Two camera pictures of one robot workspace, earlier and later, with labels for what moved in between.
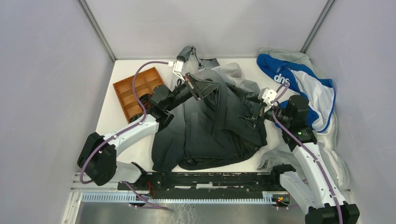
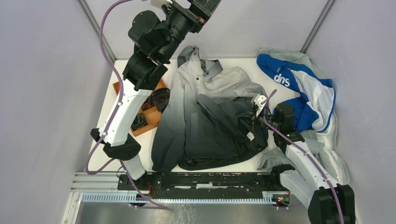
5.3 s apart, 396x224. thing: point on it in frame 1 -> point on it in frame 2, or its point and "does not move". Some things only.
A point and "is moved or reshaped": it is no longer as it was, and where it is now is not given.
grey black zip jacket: (208, 133) is moved or reshaped
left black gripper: (201, 88) -> (198, 13)
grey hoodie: (279, 156) does not move
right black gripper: (262, 113) -> (254, 119)
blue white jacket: (319, 93) does not move
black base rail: (207, 185) does not move
